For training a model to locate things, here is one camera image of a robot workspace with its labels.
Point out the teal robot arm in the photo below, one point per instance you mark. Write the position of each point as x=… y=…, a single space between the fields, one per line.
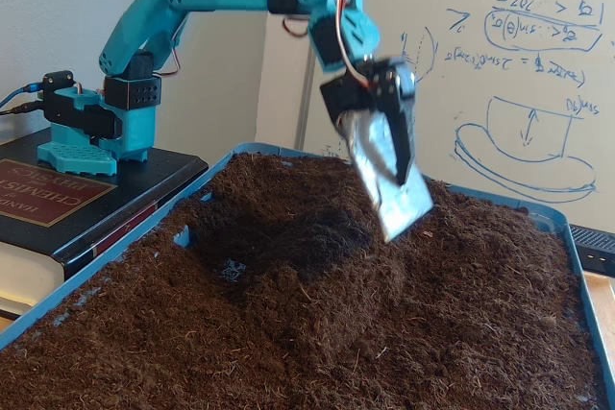
x=144 y=31

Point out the whiteboard with blue drawings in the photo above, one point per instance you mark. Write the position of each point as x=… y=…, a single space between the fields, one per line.
x=480 y=93

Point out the blue plastic tray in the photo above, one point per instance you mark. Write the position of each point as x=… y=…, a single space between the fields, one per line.
x=552 y=220

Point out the brown fibrous soil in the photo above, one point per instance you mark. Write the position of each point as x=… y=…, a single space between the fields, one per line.
x=384 y=314

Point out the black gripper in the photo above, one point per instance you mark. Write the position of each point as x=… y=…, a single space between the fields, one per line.
x=384 y=88

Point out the black chemistry physics handbook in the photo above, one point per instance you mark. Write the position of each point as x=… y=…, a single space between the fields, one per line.
x=134 y=189

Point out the black device with perforated top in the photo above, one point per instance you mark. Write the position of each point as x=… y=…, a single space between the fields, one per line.
x=598 y=256

